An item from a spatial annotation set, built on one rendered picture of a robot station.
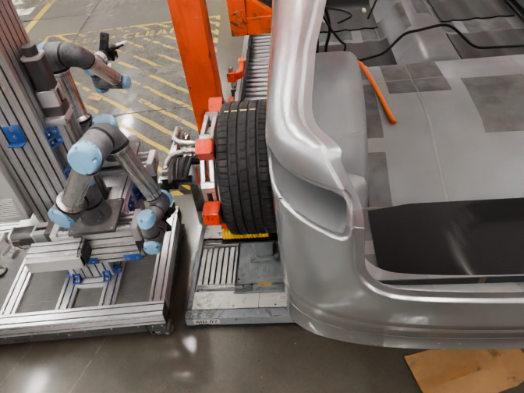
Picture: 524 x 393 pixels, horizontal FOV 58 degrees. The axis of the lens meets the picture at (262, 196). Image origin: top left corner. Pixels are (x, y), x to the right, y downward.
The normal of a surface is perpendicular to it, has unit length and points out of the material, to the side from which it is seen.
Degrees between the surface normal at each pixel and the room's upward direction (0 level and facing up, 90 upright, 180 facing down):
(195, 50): 90
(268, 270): 0
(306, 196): 15
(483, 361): 2
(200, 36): 90
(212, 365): 0
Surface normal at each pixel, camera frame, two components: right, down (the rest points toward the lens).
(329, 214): 0.10, -0.66
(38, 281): -0.11, -0.74
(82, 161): -0.19, 0.59
